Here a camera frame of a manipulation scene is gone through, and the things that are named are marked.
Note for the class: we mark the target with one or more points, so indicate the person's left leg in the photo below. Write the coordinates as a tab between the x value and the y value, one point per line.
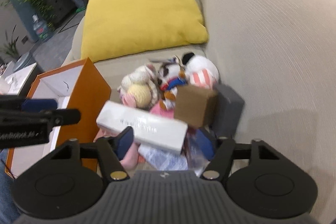
6	187

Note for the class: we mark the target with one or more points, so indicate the cream crochet plush toy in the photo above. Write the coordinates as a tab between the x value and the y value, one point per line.
139	90

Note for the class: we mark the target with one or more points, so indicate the yellow cushion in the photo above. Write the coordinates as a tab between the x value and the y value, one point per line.
141	16

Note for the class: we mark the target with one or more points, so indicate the grey box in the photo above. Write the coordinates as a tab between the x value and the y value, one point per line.
228	111

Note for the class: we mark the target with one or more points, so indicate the brown cardboard box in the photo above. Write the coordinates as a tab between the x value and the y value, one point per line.
194	106

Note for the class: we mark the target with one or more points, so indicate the pink soft pouch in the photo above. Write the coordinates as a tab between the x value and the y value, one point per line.
130	158

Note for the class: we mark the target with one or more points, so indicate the pale patterned plastic packet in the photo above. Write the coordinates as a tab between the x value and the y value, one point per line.
162	159

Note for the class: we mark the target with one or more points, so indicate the white dog plush toy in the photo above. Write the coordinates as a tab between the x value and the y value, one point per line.
202	66

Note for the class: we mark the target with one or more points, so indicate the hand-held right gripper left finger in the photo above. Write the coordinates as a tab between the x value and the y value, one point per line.
124	144

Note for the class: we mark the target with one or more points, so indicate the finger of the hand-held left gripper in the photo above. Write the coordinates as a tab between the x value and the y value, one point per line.
39	105
65	116

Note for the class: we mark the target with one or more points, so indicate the white side table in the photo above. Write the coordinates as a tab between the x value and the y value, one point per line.
18	79

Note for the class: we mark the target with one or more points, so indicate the large water bottle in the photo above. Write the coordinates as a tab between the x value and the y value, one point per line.
40	28

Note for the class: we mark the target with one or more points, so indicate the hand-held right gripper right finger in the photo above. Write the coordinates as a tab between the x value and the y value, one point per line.
206	146

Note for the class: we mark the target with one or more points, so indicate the beige sofa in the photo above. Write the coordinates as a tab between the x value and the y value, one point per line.
262	43

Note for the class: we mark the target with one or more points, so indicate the white paper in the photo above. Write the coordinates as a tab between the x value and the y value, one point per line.
147	127

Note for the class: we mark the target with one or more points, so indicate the sailor cat plush toy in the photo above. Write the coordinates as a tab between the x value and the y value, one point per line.
168	77

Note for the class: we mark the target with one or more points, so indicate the small potted plant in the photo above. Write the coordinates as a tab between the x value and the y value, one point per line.
10	47

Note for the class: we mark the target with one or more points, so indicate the orange storage box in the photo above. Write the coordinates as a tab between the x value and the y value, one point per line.
89	92

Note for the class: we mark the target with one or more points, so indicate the dark cabinet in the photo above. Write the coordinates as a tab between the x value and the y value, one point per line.
59	1

